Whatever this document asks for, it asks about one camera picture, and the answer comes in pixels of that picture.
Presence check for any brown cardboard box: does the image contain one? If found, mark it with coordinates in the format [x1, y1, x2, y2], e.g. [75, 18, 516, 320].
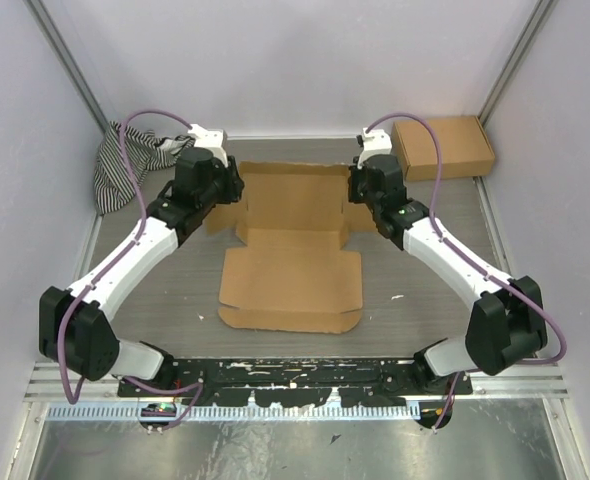
[391, 116, 495, 182]
[205, 162, 376, 334]

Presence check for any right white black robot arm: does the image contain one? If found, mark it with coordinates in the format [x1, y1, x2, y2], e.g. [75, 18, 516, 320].
[348, 154, 548, 395]

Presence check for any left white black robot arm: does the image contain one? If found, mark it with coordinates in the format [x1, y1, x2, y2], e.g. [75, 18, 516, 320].
[38, 146, 244, 397]

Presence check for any folded brown cardboard box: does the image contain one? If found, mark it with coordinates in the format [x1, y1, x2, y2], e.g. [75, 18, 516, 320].
[391, 116, 495, 182]

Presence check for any striped black white cloth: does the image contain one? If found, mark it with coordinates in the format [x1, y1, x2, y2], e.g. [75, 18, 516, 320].
[92, 120, 196, 216]

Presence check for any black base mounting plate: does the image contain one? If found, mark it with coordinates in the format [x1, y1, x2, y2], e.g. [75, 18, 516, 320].
[116, 357, 474, 407]

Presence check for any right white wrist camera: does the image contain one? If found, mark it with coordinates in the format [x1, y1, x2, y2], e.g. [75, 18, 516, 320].
[356, 128, 392, 169]

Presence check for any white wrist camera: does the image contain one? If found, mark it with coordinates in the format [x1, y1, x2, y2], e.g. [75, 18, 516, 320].
[356, 128, 392, 169]
[187, 123, 229, 167]

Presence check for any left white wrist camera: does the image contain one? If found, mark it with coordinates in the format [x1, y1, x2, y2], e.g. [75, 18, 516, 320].
[187, 123, 229, 167]

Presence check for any left aluminium corner post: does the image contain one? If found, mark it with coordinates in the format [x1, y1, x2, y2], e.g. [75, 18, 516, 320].
[23, 0, 109, 131]

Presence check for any aluminium corner post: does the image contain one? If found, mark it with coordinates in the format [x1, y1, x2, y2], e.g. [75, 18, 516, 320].
[23, 0, 109, 131]
[478, 0, 559, 126]

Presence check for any right aluminium corner post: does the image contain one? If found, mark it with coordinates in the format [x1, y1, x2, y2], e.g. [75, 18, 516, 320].
[478, 0, 559, 126]

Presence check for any aluminium front frame rail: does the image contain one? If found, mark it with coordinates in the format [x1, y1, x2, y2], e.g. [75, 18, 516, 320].
[22, 357, 569, 401]

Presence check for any white slotted cable duct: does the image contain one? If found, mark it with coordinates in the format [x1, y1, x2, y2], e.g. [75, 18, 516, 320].
[45, 401, 421, 422]

